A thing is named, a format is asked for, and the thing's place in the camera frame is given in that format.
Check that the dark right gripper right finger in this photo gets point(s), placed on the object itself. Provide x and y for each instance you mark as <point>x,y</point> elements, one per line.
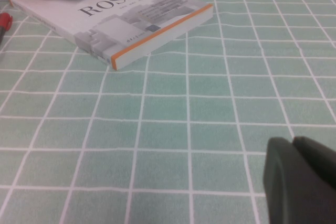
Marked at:
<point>317,158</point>

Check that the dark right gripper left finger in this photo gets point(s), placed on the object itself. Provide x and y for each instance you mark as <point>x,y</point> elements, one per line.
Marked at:
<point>281,182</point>

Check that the red and black gel pen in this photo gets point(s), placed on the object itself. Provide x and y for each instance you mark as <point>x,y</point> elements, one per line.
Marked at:
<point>4,22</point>

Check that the green checkered tablecloth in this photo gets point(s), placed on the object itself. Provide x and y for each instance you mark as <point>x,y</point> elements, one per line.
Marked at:
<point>168,129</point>

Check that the white ROS robotics book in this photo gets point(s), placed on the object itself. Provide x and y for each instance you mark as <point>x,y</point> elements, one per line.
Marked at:
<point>105,24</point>

